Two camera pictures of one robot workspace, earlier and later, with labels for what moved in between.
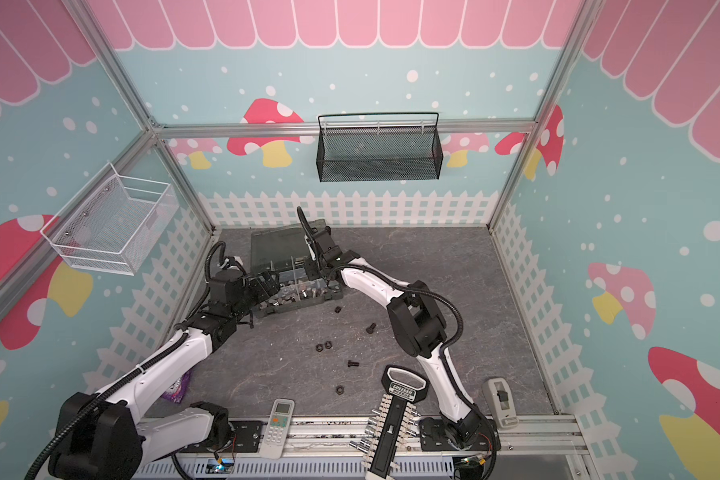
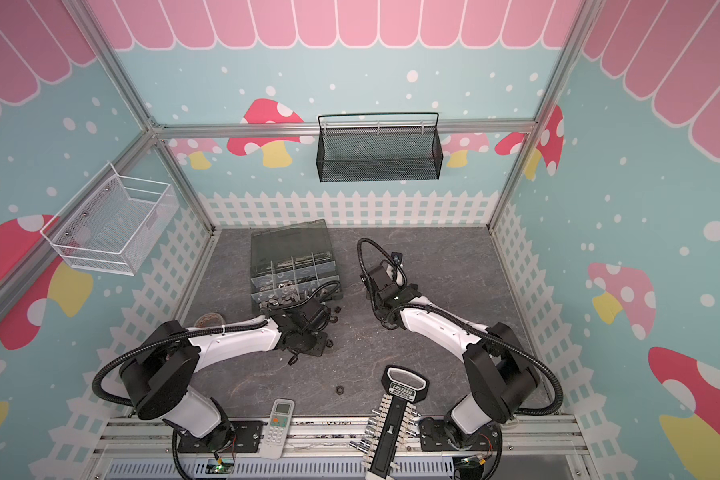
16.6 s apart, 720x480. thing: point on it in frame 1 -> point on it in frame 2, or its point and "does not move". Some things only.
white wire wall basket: [116, 224] does not move
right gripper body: [314, 266] -> [375, 284]
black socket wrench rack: [393, 423] does not move
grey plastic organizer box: [283, 250] does not move
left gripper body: [253, 295] -> [313, 344]
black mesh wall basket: [379, 147] does not move
